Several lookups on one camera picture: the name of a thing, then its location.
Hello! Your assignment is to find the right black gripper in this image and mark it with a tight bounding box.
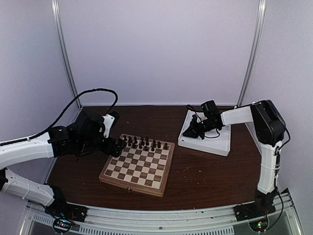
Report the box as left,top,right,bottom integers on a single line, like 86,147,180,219
183,118,217,140

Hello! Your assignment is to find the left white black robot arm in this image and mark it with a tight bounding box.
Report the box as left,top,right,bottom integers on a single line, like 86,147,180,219
0,111,126,217

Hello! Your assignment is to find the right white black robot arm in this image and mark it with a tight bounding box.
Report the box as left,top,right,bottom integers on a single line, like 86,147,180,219
179,100,288,216

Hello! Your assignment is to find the left circuit board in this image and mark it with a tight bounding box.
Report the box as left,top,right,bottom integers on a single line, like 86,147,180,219
52,218,74,233

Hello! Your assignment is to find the circuit board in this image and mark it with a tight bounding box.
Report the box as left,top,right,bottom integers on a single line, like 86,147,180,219
249,219,269,233
52,218,74,233

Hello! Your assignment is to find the right circuit board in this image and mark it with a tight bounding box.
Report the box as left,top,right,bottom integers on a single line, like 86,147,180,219
249,219,269,233

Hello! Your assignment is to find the white plastic tray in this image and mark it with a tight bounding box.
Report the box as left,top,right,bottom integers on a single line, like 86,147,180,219
178,110,231,157

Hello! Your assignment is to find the wooden chessboard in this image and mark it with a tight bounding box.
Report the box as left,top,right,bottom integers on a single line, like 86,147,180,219
99,134,175,197

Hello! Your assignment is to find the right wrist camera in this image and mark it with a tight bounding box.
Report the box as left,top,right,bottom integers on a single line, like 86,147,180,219
201,100,220,118

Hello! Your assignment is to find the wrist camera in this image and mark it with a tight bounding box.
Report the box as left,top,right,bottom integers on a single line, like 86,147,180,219
201,100,220,118
74,111,103,135

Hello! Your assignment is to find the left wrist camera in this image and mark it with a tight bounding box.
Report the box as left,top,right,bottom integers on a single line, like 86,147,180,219
74,111,103,135

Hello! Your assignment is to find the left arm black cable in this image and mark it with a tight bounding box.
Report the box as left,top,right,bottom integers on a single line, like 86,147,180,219
29,88,118,141

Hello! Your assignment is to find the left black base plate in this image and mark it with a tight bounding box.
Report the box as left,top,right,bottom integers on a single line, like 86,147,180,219
44,203,88,222

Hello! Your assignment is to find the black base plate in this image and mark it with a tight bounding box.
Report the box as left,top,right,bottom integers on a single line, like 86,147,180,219
233,202,276,221
44,203,88,222

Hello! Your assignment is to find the aluminium front rail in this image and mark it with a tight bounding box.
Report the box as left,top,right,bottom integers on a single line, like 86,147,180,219
24,193,298,235

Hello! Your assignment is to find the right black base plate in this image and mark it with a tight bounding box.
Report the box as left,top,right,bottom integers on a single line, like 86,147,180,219
233,202,276,221

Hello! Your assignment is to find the right aluminium corner post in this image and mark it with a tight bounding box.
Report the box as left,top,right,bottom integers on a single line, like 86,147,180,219
237,0,267,107

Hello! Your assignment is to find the aluminium corner post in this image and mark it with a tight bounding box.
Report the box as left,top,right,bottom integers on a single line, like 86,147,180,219
237,0,267,107
51,0,78,97

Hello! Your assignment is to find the left aluminium corner post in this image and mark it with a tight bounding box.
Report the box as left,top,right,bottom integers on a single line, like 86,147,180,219
51,0,78,97

